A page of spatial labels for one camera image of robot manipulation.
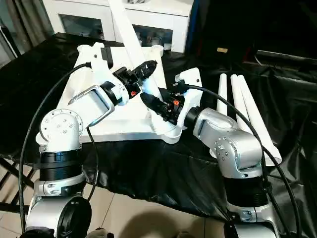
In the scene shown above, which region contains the black speaker box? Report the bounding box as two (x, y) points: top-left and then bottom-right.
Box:
(188, 0), (259, 65)

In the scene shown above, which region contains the black left robot foot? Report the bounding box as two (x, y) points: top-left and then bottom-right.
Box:
(88, 227), (113, 238)

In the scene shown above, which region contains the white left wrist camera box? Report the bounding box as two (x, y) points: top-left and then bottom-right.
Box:
(90, 42), (127, 106)

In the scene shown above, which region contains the black folding table frame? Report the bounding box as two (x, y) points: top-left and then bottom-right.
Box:
(0, 153), (38, 212)

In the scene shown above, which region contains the black glossy tv stand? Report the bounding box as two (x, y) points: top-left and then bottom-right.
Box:
(256, 48), (317, 66)

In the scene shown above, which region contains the white glass-door cabinet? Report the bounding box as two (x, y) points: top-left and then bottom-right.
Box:
(43, 0), (193, 53)

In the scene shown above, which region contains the black glossy mat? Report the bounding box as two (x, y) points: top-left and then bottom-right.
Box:
(0, 32), (317, 238)

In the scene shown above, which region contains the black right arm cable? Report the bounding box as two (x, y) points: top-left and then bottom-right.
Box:
(182, 83), (302, 238)

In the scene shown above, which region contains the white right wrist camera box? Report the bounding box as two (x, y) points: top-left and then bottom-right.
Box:
(174, 67), (202, 131)

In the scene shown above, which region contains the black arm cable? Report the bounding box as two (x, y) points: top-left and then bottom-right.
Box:
(19, 61), (100, 238)
(182, 83), (302, 238)

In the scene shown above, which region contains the grey curtain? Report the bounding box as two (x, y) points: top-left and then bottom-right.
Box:
(6, 0), (54, 54)

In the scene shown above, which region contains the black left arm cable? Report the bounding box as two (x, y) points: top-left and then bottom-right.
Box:
(19, 61), (100, 238)

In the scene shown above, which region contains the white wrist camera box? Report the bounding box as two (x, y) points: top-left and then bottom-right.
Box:
(174, 67), (202, 131)
(90, 42), (127, 106)

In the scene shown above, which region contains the white plastic table leg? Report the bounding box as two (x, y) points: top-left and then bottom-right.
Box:
(229, 75), (274, 167)
(216, 73), (229, 118)
(236, 75), (283, 168)
(108, 0), (180, 136)

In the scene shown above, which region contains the white upturned plastic table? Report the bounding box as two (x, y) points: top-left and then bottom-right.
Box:
(35, 44), (183, 145)

